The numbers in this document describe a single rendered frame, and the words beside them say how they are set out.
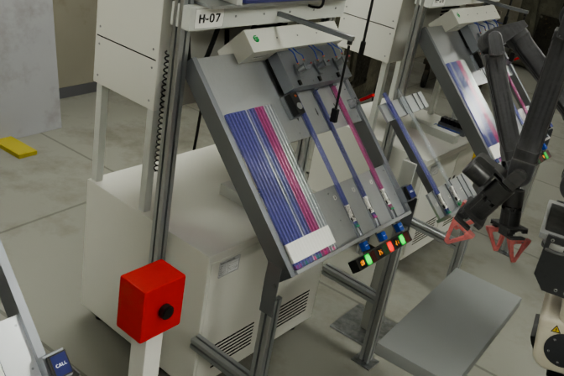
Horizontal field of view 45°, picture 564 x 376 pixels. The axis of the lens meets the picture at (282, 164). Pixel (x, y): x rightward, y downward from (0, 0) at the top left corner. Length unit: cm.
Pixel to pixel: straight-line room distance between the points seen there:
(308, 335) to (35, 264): 124
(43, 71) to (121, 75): 220
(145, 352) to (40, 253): 150
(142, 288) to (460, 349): 94
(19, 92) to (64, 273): 156
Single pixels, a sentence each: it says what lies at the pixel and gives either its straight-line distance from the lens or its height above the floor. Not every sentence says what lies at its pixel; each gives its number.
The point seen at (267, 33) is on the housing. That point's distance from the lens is 226.
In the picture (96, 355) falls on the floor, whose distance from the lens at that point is 278.
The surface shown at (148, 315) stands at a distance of 181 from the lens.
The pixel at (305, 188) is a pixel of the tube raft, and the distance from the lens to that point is 217.
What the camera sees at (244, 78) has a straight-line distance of 220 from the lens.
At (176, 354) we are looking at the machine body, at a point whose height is 17.
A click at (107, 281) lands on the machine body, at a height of 25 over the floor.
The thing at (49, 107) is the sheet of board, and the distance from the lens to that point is 459.
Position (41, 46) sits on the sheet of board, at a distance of 450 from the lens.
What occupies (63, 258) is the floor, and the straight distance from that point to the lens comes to 331.
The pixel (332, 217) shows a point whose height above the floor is 79.
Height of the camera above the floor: 180
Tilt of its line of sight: 24 degrees down
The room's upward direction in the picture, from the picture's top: 10 degrees clockwise
